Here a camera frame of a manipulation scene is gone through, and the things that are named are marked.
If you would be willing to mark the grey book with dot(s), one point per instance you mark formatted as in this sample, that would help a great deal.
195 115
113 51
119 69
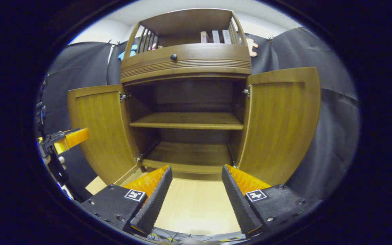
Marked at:
215 36

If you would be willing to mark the black backdrop cloth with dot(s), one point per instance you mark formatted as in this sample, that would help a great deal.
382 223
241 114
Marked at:
335 136

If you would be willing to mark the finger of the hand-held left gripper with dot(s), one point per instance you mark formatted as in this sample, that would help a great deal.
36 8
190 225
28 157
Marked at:
75 137

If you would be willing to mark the wooden drawer with black knob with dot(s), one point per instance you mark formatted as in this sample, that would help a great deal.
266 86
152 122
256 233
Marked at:
209 58

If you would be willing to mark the wooden double-door shoe cabinet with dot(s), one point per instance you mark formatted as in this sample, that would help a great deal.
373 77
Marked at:
189 120

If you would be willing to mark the white book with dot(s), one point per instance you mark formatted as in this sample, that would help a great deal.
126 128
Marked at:
226 36

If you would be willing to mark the wooden shoe cabinet door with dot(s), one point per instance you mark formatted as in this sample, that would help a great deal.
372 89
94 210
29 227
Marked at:
281 126
100 129

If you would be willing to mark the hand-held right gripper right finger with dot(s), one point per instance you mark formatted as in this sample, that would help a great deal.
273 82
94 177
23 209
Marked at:
240 204

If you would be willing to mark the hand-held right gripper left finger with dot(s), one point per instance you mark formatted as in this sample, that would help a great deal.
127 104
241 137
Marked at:
153 204

